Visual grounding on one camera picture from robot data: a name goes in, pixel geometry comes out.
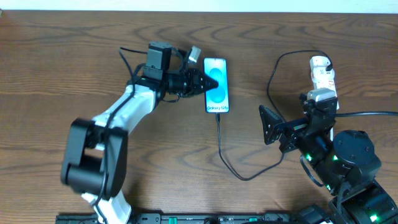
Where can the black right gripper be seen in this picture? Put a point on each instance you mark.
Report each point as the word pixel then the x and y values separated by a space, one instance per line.
pixel 286 134

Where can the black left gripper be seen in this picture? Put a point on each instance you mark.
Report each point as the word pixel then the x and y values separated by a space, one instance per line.
pixel 189 83

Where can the blue smartphone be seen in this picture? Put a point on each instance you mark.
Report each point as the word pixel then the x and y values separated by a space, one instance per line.
pixel 217 97

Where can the white power strip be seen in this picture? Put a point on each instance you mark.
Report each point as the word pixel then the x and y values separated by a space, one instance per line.
pixel 325 82

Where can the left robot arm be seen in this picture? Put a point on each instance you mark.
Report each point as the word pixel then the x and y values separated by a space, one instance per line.
pixel 95 160

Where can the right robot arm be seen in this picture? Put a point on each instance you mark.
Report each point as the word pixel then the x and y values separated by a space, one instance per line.
pixel 346 165

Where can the white usb wall charger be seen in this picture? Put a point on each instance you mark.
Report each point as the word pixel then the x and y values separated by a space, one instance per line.
pixel 319 69

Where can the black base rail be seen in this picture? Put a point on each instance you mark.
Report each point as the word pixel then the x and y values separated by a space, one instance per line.
pixel 156 218

